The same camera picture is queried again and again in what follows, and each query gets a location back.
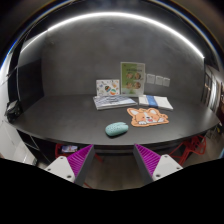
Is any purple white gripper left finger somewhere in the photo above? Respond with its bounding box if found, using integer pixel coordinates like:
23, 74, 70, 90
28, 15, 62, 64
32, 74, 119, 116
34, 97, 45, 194
46, 145, 95, 186

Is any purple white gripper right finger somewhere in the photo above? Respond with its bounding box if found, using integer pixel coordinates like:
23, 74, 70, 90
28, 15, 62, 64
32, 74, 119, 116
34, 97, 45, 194
133, 144, 182, 185

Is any orange corgi mouse pad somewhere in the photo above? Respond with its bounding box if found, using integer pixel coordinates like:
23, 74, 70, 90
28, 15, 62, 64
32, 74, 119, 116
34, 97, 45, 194
127, 108, 168, 127

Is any teal perforated computer mouse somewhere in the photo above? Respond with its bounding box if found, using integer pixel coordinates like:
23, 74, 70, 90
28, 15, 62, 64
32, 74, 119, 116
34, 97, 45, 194
105, 122, 129, 137

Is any red metal chair right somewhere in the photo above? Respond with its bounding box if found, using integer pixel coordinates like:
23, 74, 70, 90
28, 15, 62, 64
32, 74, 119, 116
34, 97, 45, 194
170, 135, 206, 165

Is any white and blue booklet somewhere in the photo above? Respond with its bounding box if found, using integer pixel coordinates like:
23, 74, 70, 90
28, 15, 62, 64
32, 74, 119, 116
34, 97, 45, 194
139, 95, 173, 110

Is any grey patterned book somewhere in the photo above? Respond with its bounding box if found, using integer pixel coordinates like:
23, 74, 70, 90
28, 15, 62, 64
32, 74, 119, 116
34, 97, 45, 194
93, 95, 129, 110

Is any black device at left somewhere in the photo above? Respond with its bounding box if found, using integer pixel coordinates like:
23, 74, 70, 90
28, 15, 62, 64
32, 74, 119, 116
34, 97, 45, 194
5, 100, 21, 123

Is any white cartoon picture card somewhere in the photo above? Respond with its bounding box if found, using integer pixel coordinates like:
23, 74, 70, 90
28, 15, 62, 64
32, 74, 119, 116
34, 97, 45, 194
96, 79, 120, 96

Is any green menu stand card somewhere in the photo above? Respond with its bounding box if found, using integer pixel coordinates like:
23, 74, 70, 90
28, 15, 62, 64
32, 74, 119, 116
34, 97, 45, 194
121, 62, 145, 97

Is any curved white light strip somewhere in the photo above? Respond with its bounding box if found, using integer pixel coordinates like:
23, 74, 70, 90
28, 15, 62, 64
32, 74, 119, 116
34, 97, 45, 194
22, 12, 205, 59

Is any white wall socket right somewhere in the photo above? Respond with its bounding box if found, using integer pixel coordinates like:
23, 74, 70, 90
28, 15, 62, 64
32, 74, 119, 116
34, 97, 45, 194
163, 77, 170, 87

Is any white wall socket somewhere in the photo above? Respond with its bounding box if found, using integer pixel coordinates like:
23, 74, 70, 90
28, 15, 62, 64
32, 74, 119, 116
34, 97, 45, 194
163, 77, 170, 87
155, 76, 163, 85
147, 74, 155, 84

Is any white wall socket middle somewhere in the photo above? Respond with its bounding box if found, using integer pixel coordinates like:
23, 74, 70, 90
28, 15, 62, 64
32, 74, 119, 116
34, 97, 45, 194
155, 76, 163, 85

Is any white wall socket left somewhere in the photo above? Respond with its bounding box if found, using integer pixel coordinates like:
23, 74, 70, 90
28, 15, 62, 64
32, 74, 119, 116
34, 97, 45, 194
147, 74, 155, 84

